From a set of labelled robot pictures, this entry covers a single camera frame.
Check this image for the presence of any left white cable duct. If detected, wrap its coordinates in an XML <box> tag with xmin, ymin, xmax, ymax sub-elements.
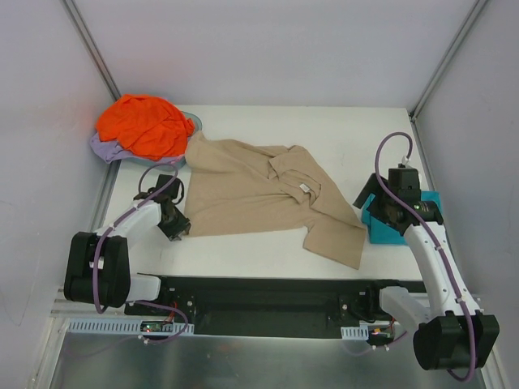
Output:
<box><xmin>68</xmin><ymin>318</ymin><xmax>195</xmax><ymax>336</ymax></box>

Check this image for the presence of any lavender t shirt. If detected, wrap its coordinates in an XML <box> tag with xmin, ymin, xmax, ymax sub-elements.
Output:
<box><xmin>89</xmin><ymin>133</ymin><xmax>186</xmax><ymax>167</ymax></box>

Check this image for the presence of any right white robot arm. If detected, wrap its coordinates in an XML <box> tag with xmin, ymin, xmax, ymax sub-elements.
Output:
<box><xmin>354</xmin><ymin>165</ymin><xmax>500</xmax><ymax>371</ymax></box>

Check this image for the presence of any teal plastic basket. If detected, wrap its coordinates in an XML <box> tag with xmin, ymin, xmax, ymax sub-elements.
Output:
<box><xmin>121</xmin><ymin>111</ymin><xmax>203</xmax><ymax>169</ymax></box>

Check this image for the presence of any orange t shirt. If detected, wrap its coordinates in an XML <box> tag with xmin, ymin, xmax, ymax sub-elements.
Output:
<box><xmin>96</xmin><ymin>94</ymin><xmax>194</xmax><ymax>160</ymax></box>

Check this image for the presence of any right white cable duct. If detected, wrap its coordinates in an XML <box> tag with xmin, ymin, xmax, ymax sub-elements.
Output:
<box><xmin>341</xmin><ymin>325</ymin><xmax>370</xmax><ymax>341</ymax></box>

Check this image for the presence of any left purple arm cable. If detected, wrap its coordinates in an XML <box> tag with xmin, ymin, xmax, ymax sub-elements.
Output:
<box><xmin>92</xmin><ymin>164</ymin><xmax>182</xmax><ymax>315</ymax></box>

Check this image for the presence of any white cable duct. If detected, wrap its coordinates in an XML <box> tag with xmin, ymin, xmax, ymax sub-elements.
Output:
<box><xmin>68</xmin><ymin>318</ymin><xmax>195</xmax><ymax>336</ymax></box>
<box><xmin>341</xmin><ymin>325</ymin><xmax>370</xmax><ymax>341</ymax></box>

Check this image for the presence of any left aluminium corner post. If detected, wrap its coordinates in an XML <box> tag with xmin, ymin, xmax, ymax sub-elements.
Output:
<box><xmin>62</xmin><ymin>0</ymin><xmax>121</xmax><ymax>100</ymax></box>

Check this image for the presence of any right aluminium corner post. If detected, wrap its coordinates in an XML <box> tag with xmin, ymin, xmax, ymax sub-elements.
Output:
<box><xmin>409</xmin><ymin>0</ymin><xmax>490</xmax><ymax>123</ymax></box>

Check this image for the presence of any folded teal t shirt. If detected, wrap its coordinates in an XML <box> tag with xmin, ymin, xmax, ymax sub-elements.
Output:
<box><xmin>359</xmin><ymin>190</ymin><xmax>443</xmax><ymax>245</ymax></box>

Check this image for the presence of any aluminium corner post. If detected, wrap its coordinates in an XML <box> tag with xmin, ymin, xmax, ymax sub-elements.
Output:
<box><xmin>62</xmin><ymin>0</ymin><xmax>121</xmax><ymax>100</ymax></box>
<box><xmin>409</xmin><ymin>0</ymin><xmax>490</xmax><ymax>123</ymax></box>

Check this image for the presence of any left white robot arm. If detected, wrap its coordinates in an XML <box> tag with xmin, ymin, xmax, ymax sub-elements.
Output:
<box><xmin>63</xmin><ymin>174</ymin><xmax>191</xmax><ymax>315</ymax></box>

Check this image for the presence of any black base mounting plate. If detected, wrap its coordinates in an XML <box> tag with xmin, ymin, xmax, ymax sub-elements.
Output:
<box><xmin>123</xmin><ymin>275</ymin><xmax>406</xmax><ymax>340</ymax></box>

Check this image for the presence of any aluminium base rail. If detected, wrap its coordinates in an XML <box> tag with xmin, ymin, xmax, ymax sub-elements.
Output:
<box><xmin>50</xmin><ymin>283</ymin><xmax>487</xmax><ymax>325</ymax></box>

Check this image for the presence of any beige t shirt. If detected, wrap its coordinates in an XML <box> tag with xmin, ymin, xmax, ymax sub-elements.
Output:
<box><xmin>185</xmin><ymin>133</ymin><xmax>367</xmax><ymax>269</ymax></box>

